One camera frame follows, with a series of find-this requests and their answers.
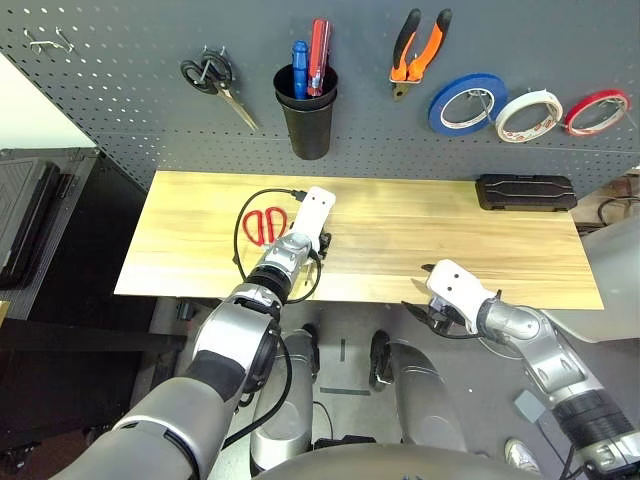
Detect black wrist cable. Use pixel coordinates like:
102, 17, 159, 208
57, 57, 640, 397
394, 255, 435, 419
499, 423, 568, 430
233, 187, 325, 306
434, 289, 586, 480

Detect light grey curved shell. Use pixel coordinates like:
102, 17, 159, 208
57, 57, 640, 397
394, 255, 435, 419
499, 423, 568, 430
542, 214, 640, 346

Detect black cup holder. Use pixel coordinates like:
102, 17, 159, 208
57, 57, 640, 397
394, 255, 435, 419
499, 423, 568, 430
272, 63, 340, 162

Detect black right robot foot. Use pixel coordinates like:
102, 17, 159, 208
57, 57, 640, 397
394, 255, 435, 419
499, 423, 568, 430
368, 329, 396, 394

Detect silver single peg hook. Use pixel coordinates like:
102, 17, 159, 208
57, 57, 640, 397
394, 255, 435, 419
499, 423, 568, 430
597, 97, 640, 132
529, 88, 559, 126
467, 88, 497, 126

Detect silver double-prong wire hook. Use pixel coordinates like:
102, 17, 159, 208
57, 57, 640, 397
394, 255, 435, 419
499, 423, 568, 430
201, 44, 227, 84
23, 27, 76, 56

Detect black handled scissors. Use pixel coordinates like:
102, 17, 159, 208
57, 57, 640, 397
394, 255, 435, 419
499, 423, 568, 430
179, 46, 261, 134

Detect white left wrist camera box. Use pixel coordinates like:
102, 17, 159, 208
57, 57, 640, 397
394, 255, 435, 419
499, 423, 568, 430
291, 186, 337, 242

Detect blue tape roll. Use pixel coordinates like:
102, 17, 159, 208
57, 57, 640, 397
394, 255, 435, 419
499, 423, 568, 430
427, 72, 510, 139

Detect black hard case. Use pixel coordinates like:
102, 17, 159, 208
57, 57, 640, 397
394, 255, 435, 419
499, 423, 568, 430
0, 157, 64, 291

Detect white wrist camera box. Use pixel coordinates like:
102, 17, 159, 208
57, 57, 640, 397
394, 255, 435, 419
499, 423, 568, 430
425, 258, 495, 335
291, 186, 337, 242

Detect red handled scissors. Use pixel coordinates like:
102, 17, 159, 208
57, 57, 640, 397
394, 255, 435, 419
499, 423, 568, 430
242, 206, 290, 248

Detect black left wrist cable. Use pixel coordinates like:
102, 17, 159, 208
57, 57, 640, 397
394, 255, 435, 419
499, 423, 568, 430
233, 187, 325, 306

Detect dark grey pegboard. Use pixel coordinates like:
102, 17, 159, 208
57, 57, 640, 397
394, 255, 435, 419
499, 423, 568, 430
0, 0, 640, 201

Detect black low cabinet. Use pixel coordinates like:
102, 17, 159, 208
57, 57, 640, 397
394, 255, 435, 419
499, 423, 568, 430
0, 147, 154, 321

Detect white tape roll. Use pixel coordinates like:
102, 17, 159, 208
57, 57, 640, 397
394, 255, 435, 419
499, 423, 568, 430
494, 89, 565, 145

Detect white bystander sneaker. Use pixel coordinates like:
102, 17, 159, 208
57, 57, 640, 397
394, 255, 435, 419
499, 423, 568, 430
503, 437, 542, 475

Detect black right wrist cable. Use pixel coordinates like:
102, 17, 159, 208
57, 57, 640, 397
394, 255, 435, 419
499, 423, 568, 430
434, 289, 586, 480

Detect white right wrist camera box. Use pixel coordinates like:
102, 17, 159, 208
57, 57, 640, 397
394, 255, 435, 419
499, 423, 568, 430
425, 258, 495, 335

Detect red handled screwdriver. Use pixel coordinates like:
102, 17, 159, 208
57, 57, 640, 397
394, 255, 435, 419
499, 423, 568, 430
306, 18, 333, 98

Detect red tape roll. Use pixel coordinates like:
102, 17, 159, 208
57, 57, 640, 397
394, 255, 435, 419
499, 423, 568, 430
563, 89, 633, 138

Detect grey robot torso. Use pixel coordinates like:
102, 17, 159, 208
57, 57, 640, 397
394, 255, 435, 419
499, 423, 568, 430
252, 442, 546, 480

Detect blue marker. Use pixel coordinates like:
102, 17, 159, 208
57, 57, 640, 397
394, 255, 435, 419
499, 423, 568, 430
291, 40, 310, 100

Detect black floor power box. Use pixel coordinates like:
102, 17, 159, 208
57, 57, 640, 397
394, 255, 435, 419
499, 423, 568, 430
312, 435, 377, 450

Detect black tool case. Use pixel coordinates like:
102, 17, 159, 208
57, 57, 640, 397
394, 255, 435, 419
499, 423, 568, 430
474, 173, 579, 214

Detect grey floor pedal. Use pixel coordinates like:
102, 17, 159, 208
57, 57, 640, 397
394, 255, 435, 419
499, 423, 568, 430
513, 389, 548, 422

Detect silver right robot leg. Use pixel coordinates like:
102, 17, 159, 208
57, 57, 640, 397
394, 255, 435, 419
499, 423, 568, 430
387, 339, 469, 454

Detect black floor cable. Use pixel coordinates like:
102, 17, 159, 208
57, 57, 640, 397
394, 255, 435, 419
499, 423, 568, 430
597, 196, 640, 227

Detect silver robot leg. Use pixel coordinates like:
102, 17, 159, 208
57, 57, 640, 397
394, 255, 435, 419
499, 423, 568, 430
248, 327, 322, 474
387, 339, 469, 454

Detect orange black pliers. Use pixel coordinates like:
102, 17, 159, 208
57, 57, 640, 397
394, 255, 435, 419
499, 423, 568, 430
388, 7, 454, 103

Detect silver left robot leg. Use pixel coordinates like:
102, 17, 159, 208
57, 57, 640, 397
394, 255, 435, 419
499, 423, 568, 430
248, 327, 322, 474

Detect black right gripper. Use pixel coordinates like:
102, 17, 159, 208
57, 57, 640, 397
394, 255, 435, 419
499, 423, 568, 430
400, 263, 469, 336

